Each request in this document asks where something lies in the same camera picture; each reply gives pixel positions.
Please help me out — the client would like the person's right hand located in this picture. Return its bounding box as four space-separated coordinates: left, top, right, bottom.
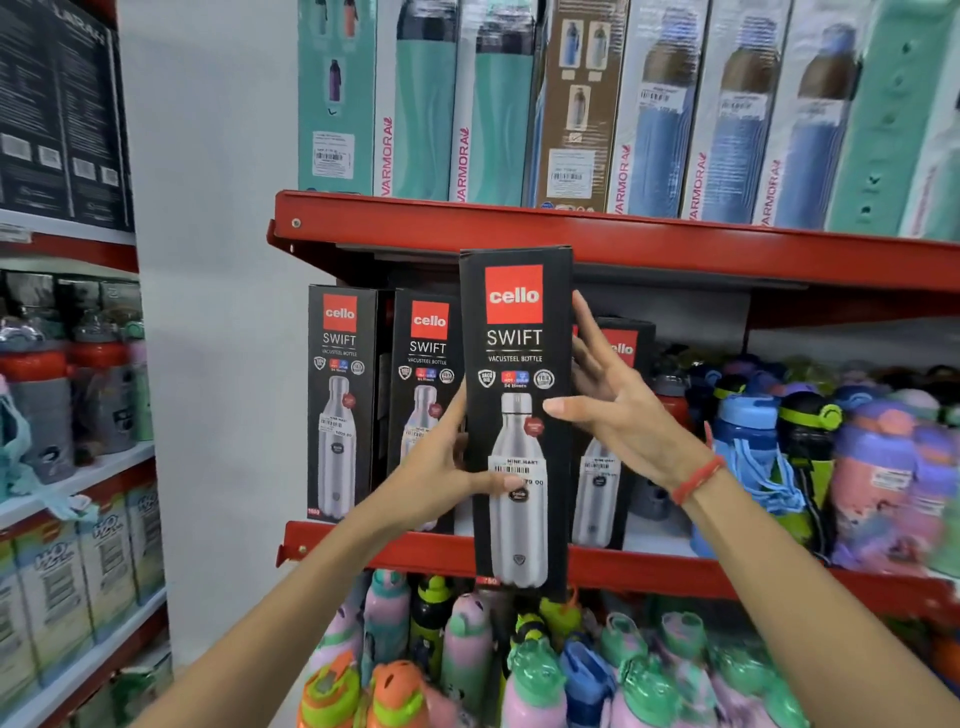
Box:
541 290 718 496

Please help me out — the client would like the person's left hand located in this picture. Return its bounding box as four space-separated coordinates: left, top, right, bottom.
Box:
371 386 528 538

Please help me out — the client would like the black bottle box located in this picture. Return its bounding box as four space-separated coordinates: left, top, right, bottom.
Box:
569 316 658 551
458 245 575 601
305 283 380 524
386 288 466 535

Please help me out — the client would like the red metal shelf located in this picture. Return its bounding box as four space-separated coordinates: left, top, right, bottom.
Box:
275 509 960 625
266 189 960 331

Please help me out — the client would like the person's right forearm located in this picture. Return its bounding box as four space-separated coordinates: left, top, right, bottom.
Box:
678 468 960 728

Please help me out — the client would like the person's left forearm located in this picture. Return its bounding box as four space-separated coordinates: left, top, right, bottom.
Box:
131 491 421 728

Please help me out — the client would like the cluster of colourful water bottles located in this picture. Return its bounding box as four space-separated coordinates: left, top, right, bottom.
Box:
629 344 960 583

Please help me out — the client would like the pile of pink green-lidded bottles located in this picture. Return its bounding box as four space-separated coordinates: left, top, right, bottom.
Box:
296 569 960 728

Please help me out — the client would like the teal bottle carton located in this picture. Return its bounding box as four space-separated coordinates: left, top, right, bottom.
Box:
297 0 460 202
448 0 540 208

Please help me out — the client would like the brown and blue bottle carton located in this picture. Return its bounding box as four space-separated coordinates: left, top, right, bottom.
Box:
524 0 631 214

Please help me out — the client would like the row of white green cartons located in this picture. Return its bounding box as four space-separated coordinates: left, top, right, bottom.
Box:
0 464 168 714

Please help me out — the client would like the teal perforated carton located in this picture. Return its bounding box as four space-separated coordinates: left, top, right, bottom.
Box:
824 0 960 243

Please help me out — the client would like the row of grey sipper bottles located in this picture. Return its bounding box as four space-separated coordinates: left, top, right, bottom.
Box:
0 271 155 485

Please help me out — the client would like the red string bracelet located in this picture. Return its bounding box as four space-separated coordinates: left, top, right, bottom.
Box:
669 421 727 508

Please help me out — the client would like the light teal bottle strap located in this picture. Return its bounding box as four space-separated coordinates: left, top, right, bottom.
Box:
0 374 100 525

